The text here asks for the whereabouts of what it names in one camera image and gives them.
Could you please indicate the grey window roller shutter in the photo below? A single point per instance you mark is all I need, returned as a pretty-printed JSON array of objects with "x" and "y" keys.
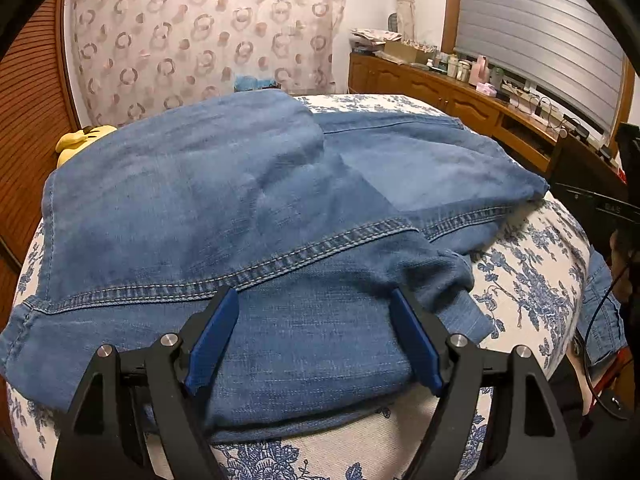
[{"x": 561, "y": 45}]

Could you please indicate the small blue object by curtain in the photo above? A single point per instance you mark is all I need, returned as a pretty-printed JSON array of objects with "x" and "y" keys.
[{"x": 251, "y": 83}]

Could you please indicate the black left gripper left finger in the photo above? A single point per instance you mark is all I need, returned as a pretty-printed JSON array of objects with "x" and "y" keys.
[{"x": 101, "y": 436}]

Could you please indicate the wooden sideboard cabinet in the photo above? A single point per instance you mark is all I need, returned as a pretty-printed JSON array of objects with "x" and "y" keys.
[{"x": 522, "y": 138}]

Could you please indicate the stack of papers on sideboard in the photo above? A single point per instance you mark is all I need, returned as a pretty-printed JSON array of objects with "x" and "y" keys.
[{"x": 370, "y": 40}]

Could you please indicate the pink bottle on sideboard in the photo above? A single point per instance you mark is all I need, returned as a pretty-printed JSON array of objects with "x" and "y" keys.
[{"x": 480, "y": 72}]

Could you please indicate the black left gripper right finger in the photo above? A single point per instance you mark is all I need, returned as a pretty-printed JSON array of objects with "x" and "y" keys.
[{"x": 525, "y": 437}]

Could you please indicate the patterned sheer curtain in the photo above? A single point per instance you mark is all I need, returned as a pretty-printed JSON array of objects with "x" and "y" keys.
[{"x": 137, "y": 58}]

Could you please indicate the yellow plush toy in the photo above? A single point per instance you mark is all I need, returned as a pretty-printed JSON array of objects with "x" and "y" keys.
[{"x": 74, "y": 142}]

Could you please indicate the blue denim pants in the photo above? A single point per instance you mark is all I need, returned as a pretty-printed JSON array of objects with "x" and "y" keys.
[{"x": 313, "y": 218}]

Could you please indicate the blue floral white bedspread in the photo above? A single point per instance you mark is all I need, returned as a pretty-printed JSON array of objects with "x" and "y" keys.
[{"x": 529, "y": 283}]

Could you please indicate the cardboard box on sideboard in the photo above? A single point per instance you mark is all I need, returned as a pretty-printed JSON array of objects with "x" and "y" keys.
[{"x": 410, "y": 51}]

